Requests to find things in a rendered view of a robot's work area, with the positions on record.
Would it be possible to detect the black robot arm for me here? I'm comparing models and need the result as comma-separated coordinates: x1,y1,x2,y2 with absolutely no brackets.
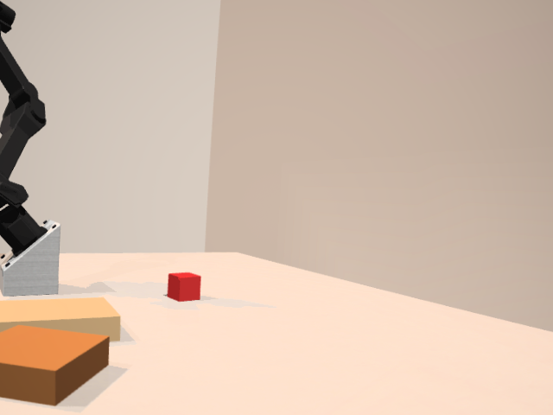
0,1,48,256

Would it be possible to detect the red cube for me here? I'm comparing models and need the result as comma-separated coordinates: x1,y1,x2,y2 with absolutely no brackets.
168,272,201,302

